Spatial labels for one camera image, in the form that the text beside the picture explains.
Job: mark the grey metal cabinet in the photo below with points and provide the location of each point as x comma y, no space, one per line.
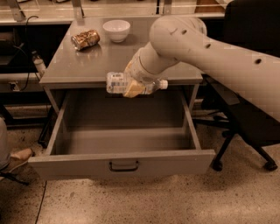
70,69

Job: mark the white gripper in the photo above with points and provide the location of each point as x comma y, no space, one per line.
136,71

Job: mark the black office chair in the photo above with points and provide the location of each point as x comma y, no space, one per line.
253,24

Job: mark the black drawer handle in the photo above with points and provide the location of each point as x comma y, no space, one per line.
122,167

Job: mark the open grey drawer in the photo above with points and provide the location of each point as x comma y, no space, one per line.
84,142

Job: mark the brown shoe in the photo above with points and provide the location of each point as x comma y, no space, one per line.
15,160

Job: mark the small bottle beside cabinet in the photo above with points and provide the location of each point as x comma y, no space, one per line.
38,63

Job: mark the white ceramic bowl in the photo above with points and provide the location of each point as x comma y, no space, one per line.
117,30

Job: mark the grey trouser leg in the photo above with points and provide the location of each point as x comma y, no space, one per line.
4,150

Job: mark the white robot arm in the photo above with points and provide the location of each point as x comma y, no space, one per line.
252,75

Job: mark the clear plastic water bottle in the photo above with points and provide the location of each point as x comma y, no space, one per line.
116,83

